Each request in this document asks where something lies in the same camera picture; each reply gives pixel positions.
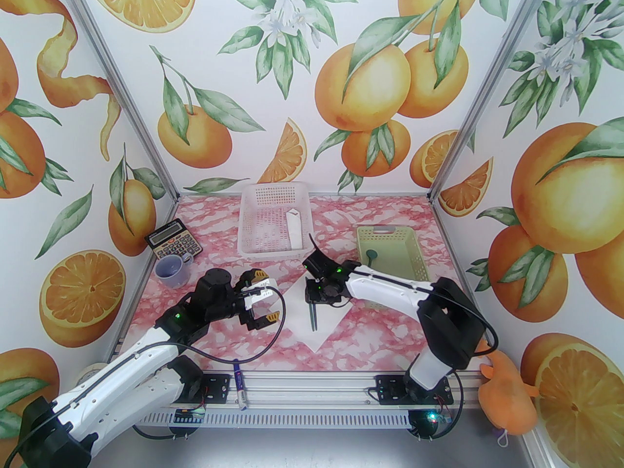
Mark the orange plush toy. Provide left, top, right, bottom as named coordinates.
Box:
left=478, top=337, right=541, bottom=432

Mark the rolled white napkin bundle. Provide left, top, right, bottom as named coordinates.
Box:
left=287, top=208, right=304, bottom=251

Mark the white paper napkin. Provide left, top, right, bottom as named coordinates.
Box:
left=280, top=275, right=355, bottom=353

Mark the black gold desk calculator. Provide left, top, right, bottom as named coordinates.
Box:
left=145, top=218, right=204, bottom=261

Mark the aluminium frame post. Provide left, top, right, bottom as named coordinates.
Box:
left=428, top=0, right=560, bottom=203
left=62, top=0, right=180, bottom=203

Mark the white perforated plastic basket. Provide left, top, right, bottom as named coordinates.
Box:
left=237, top=182, right=315, bottom=258

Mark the purple ceramic mug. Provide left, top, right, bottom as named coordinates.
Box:
left=155, top=253, right=194, bottom=289

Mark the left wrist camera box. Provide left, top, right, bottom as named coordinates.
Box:
left=244, top=279, right=279, bottom=311

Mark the blue white marker pen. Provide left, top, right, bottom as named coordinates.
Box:
left=233, top=359, right=248, bottom=410

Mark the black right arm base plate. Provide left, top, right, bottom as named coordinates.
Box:
left=375, top=376, right=454, bottom=406

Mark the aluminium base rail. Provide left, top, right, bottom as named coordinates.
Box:
left=117, top=371, right=483, bottom=428

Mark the black left camera cable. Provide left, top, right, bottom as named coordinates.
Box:
left=188, top=286, right=287, bottom=363

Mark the pale green plastic basket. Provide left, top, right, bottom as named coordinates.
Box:
left=357, top=226, right=432, bottom=282

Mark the black electronics module with LED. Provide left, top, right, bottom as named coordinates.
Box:
left=409, top=408, right=454, bottom=441

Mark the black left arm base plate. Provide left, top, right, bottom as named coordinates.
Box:
left=199, top=372, right=232, bottom=404

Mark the white masking tape roll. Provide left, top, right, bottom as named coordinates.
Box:
left=76, top=363, right=105, bottom=390

